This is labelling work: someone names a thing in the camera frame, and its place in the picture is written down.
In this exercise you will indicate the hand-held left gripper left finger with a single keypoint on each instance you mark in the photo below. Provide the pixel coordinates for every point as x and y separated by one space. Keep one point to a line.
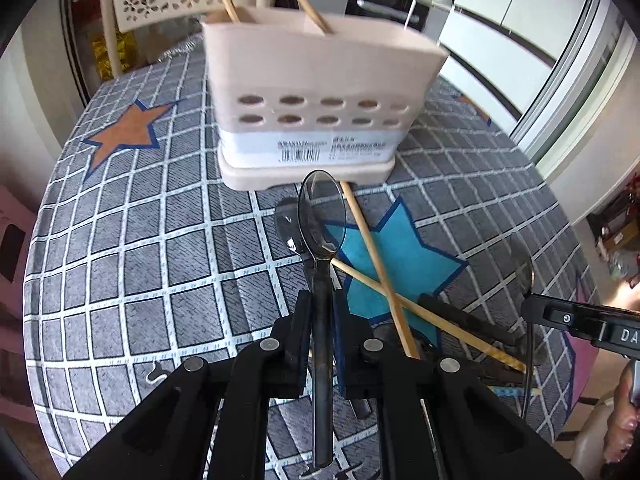
295 350

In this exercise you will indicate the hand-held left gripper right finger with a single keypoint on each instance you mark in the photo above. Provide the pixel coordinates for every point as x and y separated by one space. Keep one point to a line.
344 345

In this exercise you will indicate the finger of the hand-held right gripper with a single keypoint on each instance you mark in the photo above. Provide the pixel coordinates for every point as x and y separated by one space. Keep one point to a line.
495 370
470 320

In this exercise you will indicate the dark transparent spoon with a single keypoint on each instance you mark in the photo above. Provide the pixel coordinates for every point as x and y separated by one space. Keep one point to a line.
320 220
525 275

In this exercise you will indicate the beige utensil holder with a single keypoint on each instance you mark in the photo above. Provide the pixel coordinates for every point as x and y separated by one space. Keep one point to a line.
320 75

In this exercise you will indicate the person's right hand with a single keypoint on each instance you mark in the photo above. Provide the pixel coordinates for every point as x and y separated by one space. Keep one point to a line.
622 425

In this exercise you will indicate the colourful packaged goods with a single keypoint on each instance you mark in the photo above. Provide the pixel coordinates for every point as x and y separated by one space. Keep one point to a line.
620 240

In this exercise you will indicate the grey checked star tablecloth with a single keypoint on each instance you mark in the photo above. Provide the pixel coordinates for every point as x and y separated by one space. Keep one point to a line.
165 260

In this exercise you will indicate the white refrigerator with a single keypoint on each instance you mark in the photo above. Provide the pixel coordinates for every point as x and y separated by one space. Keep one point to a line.
500 25

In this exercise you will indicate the white pole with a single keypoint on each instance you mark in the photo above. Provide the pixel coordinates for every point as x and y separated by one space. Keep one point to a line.
411 14

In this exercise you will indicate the black built-in oven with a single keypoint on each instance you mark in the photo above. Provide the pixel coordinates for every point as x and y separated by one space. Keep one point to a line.
380 7

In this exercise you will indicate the gold foil bag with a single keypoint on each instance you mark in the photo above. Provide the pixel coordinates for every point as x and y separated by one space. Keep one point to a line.
107 55

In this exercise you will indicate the sliding door frame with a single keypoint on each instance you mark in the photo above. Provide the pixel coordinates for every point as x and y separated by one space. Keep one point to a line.
575 110

